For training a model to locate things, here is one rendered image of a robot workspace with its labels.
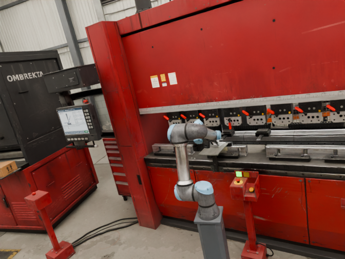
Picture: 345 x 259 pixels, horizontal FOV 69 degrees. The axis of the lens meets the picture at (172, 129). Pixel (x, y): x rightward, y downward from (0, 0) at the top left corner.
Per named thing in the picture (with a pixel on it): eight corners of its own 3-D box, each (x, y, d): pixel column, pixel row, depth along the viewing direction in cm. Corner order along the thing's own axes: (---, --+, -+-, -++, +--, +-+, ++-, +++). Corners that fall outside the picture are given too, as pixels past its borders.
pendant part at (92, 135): (66, 142, 260) (55, 108, 251) (75, 137, 270) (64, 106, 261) (98, 141, 239) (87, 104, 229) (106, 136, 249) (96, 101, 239)
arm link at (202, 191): (212, 206, 163) (209, 188, 160) (193, 205, 169) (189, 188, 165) (216, 196, 174) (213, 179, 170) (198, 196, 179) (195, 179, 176)
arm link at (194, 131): (202, 120, 159) (221, 128, 203) (186, 122, 164) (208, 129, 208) (202, 138, 158) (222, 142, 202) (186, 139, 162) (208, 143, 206)
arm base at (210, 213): (218, 220, 164) (215, 207, 162) (195, 220, 169) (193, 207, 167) (221, 207, 178) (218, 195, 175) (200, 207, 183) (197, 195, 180)
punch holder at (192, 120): (186, 127, 247) (183, 111, 242) (190, 124, 253) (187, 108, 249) (199, 126, 238) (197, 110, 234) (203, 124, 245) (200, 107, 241)
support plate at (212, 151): (198, 154, 221) (198, 153, 221) (210, 144, 242) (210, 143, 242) (217, 155, 211) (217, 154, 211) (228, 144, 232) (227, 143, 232)
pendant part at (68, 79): (66, 153, 269) (40, 74, 247) (83, 145, 290) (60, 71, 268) (102, 153, 245) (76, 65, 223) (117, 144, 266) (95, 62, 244)
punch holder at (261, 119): (247, 125, 214) (245, 106, 209) (250, 122, 221) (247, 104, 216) (265, 124, 206) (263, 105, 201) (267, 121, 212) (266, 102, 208)
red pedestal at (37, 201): (45, 264, 273) (18, 198, 251) (64, 248, 293) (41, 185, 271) (56, 269, 262) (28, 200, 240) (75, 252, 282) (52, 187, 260)
